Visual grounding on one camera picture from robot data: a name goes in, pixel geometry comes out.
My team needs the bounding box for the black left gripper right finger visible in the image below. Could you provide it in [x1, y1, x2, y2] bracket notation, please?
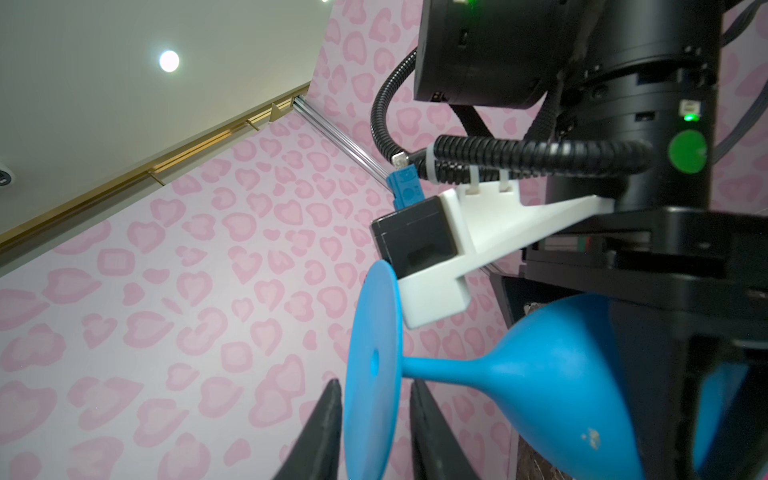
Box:
[409, 379, 479, 480]

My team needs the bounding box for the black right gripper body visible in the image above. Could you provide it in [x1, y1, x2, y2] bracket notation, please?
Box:
[490, 207, 767, 479]

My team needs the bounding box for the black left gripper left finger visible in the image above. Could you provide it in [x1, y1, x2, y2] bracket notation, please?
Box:
[273, 379, 343, 480]

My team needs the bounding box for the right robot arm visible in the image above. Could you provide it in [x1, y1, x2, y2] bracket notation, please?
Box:
[415, 1, 767, 479]

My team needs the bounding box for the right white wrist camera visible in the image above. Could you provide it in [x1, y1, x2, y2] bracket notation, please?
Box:
[371, 180, 614, 329]

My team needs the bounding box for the blue wine glass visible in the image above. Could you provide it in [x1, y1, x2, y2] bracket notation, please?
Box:
[344, 261, 766, 479]

